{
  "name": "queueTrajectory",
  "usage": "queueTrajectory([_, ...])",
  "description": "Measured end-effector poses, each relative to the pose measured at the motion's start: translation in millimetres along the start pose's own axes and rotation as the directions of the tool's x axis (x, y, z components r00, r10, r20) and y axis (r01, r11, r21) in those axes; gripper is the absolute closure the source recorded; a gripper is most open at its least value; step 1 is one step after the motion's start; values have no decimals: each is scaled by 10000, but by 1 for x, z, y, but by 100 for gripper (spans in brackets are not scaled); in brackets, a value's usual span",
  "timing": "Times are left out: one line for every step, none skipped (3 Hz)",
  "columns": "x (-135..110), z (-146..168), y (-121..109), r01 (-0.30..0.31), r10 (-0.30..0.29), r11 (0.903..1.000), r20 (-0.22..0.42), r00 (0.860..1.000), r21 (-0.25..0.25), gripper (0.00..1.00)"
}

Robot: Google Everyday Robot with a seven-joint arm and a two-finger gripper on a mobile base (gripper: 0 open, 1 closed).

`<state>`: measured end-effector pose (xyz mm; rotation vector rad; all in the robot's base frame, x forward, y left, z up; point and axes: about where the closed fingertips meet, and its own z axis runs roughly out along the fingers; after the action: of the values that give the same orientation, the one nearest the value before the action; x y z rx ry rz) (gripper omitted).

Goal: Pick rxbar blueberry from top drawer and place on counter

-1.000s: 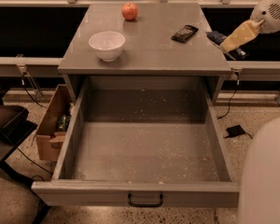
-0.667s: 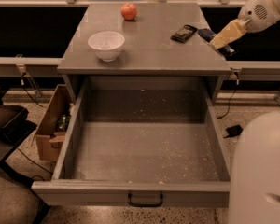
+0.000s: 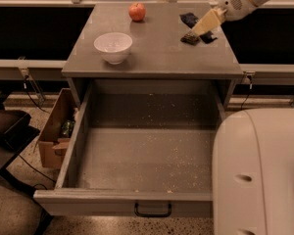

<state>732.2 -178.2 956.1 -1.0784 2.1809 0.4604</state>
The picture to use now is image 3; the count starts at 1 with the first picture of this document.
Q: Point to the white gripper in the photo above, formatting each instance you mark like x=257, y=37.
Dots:
x=235, y=4

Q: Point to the blue rxbar blueberry bar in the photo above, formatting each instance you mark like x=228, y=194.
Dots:
x=190, y=20

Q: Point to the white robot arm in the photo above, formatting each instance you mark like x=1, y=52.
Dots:
x=253, y=173

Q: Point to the dark snack bar on counter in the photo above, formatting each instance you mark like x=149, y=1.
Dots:
x=190, y=38

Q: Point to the grey cabinet counter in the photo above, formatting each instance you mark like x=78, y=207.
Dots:
x=157, y=51

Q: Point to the grey open top drawer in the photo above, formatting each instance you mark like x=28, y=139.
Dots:
x=139, y=141

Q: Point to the red apple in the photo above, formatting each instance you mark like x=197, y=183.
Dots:
x=137, y=12

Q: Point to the white bowl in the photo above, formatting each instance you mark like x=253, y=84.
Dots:
x=113, y=47

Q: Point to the green can in box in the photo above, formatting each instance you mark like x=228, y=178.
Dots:
x=67, y=129

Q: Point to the cardboard box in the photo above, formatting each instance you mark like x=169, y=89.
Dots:
x=62, y=111

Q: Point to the dark side table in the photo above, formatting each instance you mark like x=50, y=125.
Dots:
x=8, y=152

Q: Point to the black drawer handle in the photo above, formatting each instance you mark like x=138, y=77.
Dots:
x=152, y=211

